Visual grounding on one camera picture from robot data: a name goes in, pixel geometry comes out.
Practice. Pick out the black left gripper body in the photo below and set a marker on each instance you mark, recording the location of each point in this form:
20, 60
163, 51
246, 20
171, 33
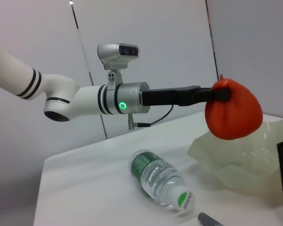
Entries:
169, 96

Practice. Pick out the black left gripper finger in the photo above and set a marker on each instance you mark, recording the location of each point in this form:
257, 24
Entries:
220, 95

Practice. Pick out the orange fruit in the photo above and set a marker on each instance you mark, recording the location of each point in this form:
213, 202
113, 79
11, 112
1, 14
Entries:
233, 117

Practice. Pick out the clear green-label water bottle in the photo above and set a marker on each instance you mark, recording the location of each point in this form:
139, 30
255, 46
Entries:
155, 176

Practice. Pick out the pale green glass fruit plate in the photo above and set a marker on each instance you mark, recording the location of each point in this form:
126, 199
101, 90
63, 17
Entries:
238, 169

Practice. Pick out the grey marker pen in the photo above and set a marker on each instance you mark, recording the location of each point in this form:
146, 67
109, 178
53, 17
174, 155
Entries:
207, 220

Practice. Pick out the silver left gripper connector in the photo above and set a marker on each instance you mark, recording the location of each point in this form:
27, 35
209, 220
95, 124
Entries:
131, 121

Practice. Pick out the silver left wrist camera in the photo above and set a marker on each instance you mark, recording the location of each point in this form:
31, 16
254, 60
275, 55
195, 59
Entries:
113, 56

